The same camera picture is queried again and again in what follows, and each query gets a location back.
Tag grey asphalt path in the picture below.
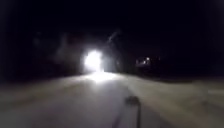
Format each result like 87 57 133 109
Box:
0 71 178 128

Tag street lamp on pole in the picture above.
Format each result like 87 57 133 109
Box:
82 49 105 74

